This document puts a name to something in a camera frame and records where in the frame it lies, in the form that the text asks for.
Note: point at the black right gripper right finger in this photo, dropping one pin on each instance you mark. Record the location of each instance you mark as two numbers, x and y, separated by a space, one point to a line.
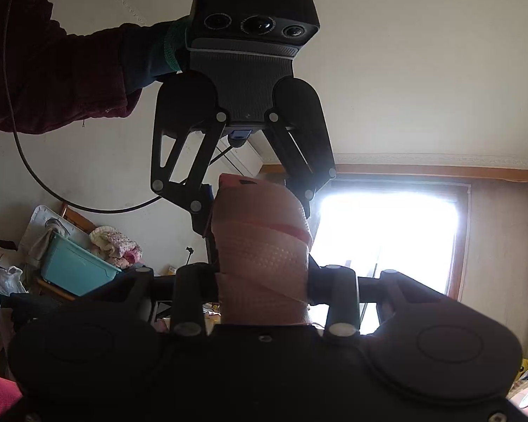
336 287

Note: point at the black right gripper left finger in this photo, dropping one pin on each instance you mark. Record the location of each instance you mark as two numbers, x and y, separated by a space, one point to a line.
194 286

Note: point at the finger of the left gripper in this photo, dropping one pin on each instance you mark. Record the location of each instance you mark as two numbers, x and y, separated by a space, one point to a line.
188 124
297 132

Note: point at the pink woven shopping bag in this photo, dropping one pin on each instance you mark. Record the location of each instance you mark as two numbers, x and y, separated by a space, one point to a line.
263 240

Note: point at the dark red sleeve forearm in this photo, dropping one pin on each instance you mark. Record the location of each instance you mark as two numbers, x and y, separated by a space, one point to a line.
50 78

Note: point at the pink knitted cloth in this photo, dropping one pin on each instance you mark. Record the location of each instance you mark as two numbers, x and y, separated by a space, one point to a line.
114 247

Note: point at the window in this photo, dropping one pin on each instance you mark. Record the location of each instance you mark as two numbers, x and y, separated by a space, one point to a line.
467 238

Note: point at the teal plastic bin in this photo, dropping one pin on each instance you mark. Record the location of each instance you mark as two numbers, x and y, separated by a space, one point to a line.
74 269

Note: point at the yellow Pikachu plush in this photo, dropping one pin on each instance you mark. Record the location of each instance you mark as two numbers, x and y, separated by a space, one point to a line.
524 366

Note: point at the black camera box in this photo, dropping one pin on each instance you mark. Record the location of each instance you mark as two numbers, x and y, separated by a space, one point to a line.
277 28

